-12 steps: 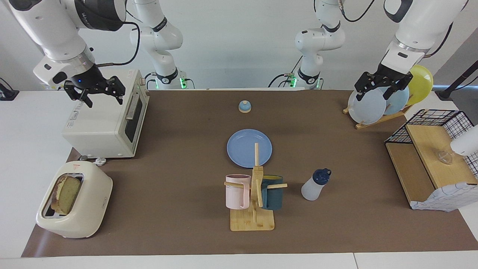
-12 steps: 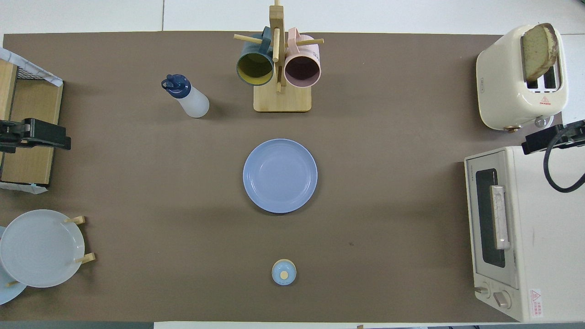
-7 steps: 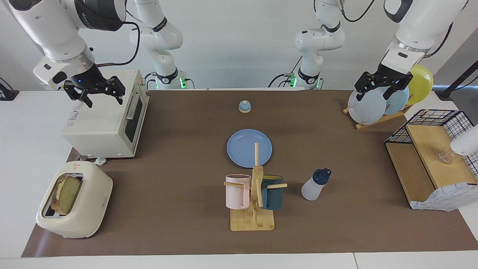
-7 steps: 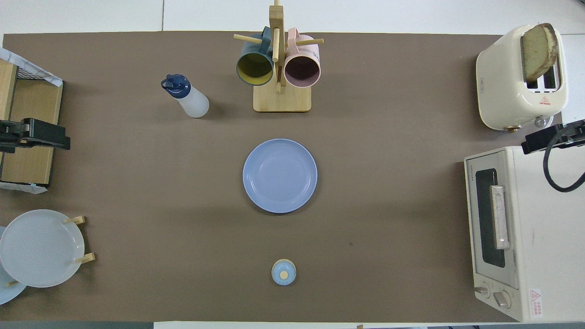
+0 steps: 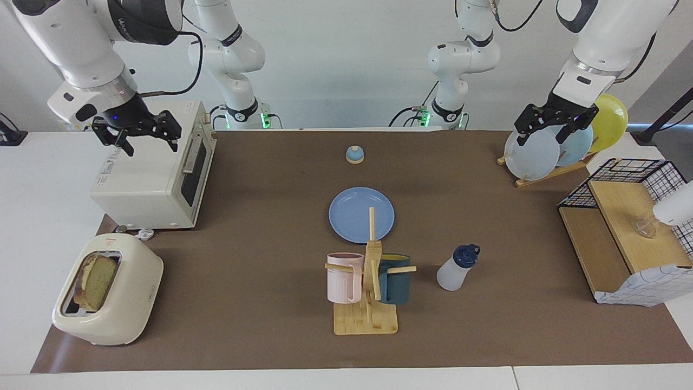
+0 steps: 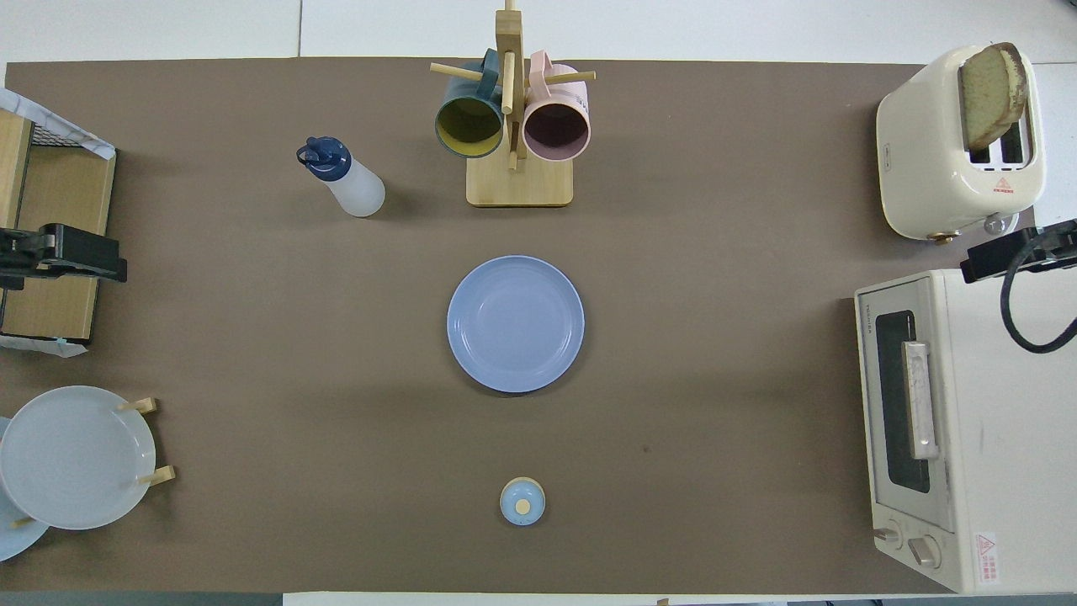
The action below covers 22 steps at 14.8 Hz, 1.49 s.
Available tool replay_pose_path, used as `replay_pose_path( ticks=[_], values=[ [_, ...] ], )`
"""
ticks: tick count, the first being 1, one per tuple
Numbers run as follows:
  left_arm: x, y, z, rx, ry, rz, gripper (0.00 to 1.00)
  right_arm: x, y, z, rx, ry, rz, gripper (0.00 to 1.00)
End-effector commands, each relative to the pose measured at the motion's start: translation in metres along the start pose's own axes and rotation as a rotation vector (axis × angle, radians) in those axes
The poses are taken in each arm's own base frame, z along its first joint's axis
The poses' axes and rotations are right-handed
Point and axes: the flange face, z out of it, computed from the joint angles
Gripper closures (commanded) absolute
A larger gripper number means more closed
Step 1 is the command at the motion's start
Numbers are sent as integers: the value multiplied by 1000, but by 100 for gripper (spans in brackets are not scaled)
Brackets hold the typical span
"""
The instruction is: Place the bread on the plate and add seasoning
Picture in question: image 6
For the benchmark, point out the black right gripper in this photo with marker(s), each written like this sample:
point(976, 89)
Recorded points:
point(1056, 240)

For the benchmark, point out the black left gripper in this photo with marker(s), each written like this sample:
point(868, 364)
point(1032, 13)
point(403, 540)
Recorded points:
point(21, 252)

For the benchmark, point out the toasted bread slice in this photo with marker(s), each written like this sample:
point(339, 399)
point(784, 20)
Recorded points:
point(989, 93)

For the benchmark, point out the translucent squeeze bottle blue cap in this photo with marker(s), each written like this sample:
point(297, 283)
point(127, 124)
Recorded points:
point(358, 189)

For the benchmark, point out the wooden plate rack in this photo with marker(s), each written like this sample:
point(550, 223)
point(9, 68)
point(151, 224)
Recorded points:
point(147, 406)

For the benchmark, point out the grey-blue plate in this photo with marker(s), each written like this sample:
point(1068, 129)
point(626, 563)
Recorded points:
point(76, 459)

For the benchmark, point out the light blue plate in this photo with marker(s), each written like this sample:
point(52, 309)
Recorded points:
point(13, 543)

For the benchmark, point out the blue round plate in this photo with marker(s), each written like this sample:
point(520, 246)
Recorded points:
point(515, 324)

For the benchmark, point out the cream two-slot toaster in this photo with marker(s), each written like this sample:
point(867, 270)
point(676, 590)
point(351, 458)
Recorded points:
point(917, 160)

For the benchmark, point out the white grid-pattern cloth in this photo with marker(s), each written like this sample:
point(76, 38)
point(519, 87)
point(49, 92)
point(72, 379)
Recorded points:
point(50, 118)

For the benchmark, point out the white toaster oven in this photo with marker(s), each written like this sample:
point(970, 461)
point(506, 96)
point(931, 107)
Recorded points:
point(1010, 438)

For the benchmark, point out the brown table mat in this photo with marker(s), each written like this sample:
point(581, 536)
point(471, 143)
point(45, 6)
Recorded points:
point(715, 379)

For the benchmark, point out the dark teal mug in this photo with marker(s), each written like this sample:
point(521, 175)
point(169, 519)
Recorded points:
point(469, 126)

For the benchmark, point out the wooden mug tree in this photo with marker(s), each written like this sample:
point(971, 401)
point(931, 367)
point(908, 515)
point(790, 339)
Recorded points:
point(519, 185)

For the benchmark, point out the pink ribbed mug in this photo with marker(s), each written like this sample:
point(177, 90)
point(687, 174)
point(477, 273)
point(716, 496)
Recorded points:
point(555, 130)

